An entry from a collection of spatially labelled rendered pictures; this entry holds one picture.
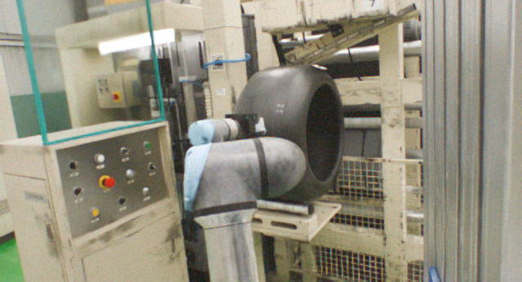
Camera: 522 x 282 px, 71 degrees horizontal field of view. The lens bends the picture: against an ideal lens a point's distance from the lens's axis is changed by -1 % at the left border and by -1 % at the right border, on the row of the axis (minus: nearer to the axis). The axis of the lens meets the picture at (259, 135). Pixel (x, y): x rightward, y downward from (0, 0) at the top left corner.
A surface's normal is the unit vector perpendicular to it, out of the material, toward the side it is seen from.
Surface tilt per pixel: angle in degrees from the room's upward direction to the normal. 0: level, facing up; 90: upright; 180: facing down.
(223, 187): 67
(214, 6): 90
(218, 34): 90
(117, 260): 90
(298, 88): 56
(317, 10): 90
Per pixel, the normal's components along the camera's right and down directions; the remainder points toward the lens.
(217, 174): 0.11, -0.18
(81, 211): 0.85, 0.02
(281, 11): -0.52, 0.19
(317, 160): -0.47, -0.46
